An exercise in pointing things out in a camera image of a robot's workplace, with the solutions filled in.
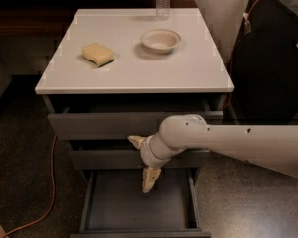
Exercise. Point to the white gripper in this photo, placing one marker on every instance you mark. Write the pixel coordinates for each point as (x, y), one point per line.
(146, 152)

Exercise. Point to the grey bottom drawer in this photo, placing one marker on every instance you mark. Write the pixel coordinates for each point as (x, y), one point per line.
(116, 207)

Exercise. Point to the grey drawer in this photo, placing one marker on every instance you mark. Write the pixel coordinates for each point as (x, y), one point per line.
(116, 207)
(120, 154)
(115, 120)

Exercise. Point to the yellow sponge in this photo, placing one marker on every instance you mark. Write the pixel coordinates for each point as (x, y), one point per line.
(98, 54)

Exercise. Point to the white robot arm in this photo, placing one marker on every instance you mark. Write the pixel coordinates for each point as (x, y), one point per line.
(273, 147)

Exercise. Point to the grey middle drawer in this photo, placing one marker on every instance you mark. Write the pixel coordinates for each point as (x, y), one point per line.
(120, 154)

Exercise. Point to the white grey drawer cabinet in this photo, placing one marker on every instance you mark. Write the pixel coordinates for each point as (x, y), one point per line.
(192, 71)

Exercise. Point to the grey top drawer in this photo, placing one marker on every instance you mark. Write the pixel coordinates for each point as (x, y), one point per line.
(115, 120)

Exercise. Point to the white paper bowl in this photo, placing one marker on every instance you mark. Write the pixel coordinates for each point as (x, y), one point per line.
(160, 41)

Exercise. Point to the dark cabinet on right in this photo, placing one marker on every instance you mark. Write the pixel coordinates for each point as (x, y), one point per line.
(264, 64)

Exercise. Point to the clear plastic water bottle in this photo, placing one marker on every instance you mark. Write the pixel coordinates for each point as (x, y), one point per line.
(162, 9)

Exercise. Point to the dark wooden bench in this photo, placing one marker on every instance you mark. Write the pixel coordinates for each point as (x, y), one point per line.
(36, 18)

